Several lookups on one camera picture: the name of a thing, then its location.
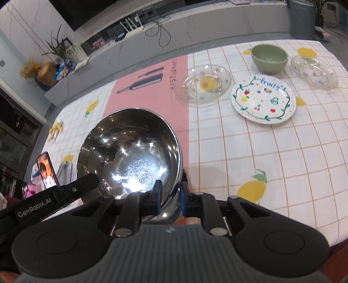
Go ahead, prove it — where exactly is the stainless steel bowl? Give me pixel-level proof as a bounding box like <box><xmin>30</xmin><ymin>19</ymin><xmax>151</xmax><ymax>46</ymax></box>
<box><xmin>76</xmin><ymin>108</ymin><xmax>183</xmax><ymax>222</ymax></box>

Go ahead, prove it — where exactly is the pink patterned bag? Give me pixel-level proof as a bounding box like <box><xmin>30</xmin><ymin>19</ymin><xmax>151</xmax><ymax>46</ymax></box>
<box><xmin>314</xmin><ymin>26</ymin><xmax>331</xmax><ymax>40</ymax></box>

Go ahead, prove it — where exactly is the golden vase with dried flowers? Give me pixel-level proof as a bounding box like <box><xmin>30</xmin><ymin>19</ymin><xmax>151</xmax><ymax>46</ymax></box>
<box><xmin>20</xmin><ymin>60</ymin><xmax>58</xmax><ymax>88</ymax></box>

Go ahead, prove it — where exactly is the smartphone with lit screen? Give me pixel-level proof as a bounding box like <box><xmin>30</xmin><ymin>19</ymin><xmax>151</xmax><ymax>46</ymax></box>
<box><xmin>36</xmin><ymin>152</ymin><xmax>61</xmax><ymax>191</ymax></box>

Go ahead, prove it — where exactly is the black television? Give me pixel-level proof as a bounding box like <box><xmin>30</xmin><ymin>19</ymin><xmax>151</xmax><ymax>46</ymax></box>
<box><xmin>50</xmin><ymin>0</ymin><xmax>234</xmax><ymax>31</ymax></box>

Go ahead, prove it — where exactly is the floral clear glass plate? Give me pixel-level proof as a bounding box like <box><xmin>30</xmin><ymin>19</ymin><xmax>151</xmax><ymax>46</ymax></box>
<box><xmin>290</xmin><ymin>55</ymin><xmax>338</xmax><ymax>91</ymax></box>
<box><xmin>174</xmin><ymin>64</ymin><xmax>232</xmax><ymax>104</ymax></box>

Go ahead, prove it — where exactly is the black cable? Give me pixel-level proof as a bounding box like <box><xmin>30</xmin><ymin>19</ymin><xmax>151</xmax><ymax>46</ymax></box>
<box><xmin>144</xmin><ymin>21</ymin><xmax>172</xmax><ymax>47</ymax></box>

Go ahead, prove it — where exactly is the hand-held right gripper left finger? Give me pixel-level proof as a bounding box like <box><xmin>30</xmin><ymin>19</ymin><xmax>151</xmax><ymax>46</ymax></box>
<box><xmin>71</xmin><ymin>180</ymin><xmax>164</xmax><ymax>238</ymax></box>

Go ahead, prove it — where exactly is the white checkered lemon tablecloth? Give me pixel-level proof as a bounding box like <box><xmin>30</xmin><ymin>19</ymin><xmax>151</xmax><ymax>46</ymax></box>
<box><xmin>46</xmin><ymin>39</ymin><xmax>348</xmax><ymax>248</ymax></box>

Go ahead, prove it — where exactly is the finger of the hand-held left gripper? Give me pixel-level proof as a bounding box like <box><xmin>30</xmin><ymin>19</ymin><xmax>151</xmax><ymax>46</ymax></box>
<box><xmin>57</xmin><ymin>174</ymin><xmax>100</xmax><ymax>204</ymax></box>

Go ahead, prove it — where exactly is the green plant in white vase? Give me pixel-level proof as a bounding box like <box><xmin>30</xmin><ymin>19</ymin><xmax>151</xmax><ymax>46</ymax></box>
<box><xmin>45</xmin><ymin>24</ymin><xmax>90</xmax><ymax>64</ymax></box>

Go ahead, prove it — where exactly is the potted plant in black pot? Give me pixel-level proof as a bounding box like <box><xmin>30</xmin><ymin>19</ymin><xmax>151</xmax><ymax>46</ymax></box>
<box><xmin>310</xmin><ymin>0</ymin><xmax>338</xmax><ymax>28</ymax></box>

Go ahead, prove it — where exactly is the blue packet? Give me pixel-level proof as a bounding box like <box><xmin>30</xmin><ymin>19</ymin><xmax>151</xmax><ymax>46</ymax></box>
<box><xmin>55</xmin><ymin>58</ymin><xmax>76</xmax><ymax>80</ymax></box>

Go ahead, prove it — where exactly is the pink printed mat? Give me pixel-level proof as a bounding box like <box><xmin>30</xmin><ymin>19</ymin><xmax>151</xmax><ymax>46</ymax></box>
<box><xmin>105</xmin><ymin>56</ymin><xmax>191</xmax><ymax>218</ymax></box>

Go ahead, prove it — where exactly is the green ceramic bowl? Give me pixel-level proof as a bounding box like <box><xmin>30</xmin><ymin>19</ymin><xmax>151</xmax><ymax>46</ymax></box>
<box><xmin>251</xmin><ymin>44</ymin><xmax>289</xmax><ymax>75</ymax></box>

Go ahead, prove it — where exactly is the marble tv bench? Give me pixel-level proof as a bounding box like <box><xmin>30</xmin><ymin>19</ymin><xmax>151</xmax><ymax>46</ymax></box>
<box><xmin>43</xmin><ymin>4</ymin><xmax>293</xmax><ymax>107</ymax></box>

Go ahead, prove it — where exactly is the white fruit-print plate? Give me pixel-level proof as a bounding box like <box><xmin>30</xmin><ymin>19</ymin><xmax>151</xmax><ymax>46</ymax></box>
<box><xmin>231</xmin><ymin>74</ymin><xmax>297</xmax><ymax>124</ymax></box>

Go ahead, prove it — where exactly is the grey trash bin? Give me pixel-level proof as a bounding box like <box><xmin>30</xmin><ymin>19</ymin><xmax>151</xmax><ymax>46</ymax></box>
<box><xmin>288</xmin><ymin>0</ymin><xmax>317</xmax><ymax>39</ymax></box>

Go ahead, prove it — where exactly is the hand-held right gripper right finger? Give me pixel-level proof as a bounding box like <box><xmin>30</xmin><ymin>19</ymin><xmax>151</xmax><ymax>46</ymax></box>
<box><xmin>181</xmin><ymin>170</ymin><xmax>263</xmax><ymax>237</ymax></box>

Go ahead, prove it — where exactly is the dark glass cabinet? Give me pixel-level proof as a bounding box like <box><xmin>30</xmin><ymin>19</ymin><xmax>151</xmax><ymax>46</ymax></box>
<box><xmin>0</xmin><ymin>87</ymin><xmax>47</xmax><ymax>191</ymax></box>

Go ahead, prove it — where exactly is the white router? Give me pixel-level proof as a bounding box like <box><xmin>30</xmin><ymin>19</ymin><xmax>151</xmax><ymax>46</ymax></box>
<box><xmin>120</xmin><ymin>15</ymin><xmax>145</xmax><ymax>35</ymax></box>

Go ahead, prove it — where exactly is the pink toy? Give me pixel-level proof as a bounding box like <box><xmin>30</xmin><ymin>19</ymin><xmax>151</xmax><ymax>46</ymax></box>
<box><xmin>22</xmin><ymin>182</ymin><xmax>44</xmax><ymax>200</ymax></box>

